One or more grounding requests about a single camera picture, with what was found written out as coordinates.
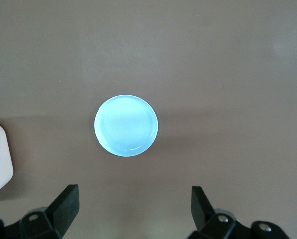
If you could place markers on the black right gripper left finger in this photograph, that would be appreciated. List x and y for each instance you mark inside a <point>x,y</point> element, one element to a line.
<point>63,211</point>

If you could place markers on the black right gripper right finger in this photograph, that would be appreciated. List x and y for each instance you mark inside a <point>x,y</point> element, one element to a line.
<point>203,214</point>

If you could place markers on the light blue round plate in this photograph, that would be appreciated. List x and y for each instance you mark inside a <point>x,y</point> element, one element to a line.
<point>126,125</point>

